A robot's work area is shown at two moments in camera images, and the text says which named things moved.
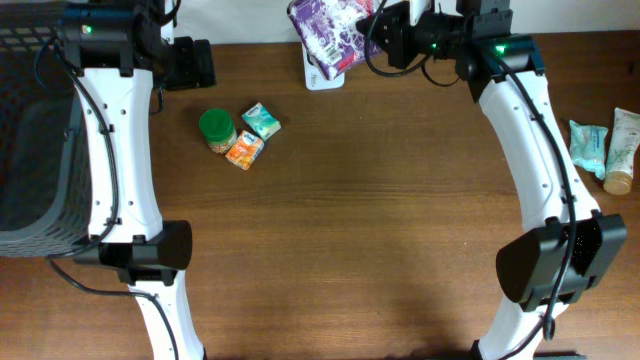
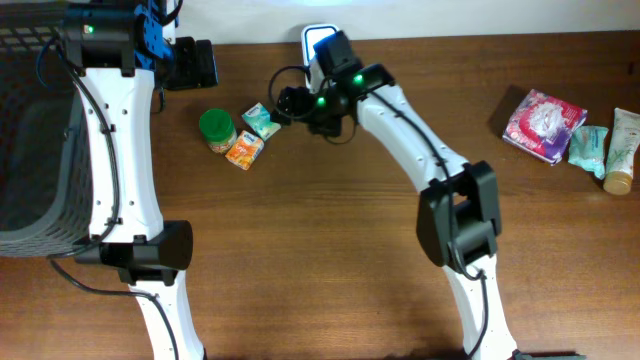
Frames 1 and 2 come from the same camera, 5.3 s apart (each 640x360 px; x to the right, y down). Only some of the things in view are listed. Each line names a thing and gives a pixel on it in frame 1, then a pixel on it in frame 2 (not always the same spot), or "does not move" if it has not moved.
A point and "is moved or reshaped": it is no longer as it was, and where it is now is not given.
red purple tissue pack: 330,31 is moved or reshaped
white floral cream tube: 624,152 does not move
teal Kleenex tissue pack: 262,121 does not move
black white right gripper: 392,42 to 292,95
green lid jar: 217,127 does not move
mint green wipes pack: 587,147 does not move
